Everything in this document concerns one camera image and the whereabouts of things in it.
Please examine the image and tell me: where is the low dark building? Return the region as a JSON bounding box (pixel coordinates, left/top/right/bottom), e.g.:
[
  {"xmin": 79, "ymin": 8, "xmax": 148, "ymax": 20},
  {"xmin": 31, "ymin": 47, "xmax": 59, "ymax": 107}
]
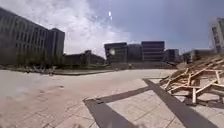
[{"xmin": 63, "ymin": 49, "xmax": 106, "ymax": 67}]

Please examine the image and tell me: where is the raised kerb strip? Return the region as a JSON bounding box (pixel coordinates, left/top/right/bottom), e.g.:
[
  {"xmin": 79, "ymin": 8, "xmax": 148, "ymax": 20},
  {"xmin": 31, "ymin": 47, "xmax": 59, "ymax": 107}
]
[{"xmin": 0, "ymin": 65, "xmax": 114, "ymax": 77}]

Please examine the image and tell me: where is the twin-block glass building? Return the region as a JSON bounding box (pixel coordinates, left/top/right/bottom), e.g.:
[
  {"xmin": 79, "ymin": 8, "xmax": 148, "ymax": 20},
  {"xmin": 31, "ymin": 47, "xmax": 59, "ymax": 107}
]
[{"xmin": 103, "ymin": 40, "xmax": 166, "ymax": 64}]

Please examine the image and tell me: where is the small distant building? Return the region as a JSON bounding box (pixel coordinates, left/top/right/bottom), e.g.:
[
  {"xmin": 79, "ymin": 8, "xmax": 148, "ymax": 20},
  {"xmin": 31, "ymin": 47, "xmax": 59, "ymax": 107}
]
[{"xmin": 164, "ymin": 48, "xmax": 181, "ymax": 64}]

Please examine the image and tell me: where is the pale paved plaza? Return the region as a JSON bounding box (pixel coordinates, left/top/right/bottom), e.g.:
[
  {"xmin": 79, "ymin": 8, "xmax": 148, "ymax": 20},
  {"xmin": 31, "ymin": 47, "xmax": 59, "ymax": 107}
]
[{"xmin": 0, "ymin": 68, "xmax": 224, "ymax": 128}]

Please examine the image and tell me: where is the low distant building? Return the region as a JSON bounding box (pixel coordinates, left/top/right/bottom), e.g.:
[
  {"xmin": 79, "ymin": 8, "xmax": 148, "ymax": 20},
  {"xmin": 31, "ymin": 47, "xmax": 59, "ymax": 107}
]
[{"xmin": 181, "ymin": 49, "xmax": 215, "ymax": 64}]

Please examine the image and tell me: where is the pile of wooden frames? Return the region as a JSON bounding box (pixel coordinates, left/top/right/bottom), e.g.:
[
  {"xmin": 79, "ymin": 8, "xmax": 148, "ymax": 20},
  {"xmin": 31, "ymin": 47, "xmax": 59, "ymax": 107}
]
[{"xmin": 158, "ymin": 55, "xmax": 224, "ymax": 105}]

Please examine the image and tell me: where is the large dark grey building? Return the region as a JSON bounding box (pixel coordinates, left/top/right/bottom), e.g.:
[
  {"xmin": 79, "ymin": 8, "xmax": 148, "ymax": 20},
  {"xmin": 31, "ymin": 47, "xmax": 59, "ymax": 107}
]
[{"xmin": 0, "ymin": 7, "xmax": 66, "ymax": 66}]

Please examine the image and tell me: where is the white gridded building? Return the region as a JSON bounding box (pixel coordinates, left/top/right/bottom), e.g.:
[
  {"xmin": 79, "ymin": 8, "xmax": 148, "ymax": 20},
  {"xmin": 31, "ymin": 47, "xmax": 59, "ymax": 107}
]
[{"xmin": 209, "ymin": 17, "xmax": 224, "ymax": 55}]

